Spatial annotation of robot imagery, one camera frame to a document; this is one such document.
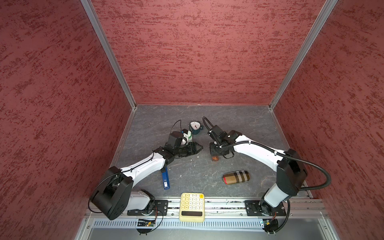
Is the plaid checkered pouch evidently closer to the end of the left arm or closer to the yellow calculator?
the yellow calculator

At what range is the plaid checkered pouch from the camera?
2.71ft

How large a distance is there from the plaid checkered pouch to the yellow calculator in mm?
150

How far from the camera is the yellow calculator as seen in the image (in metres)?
0.72
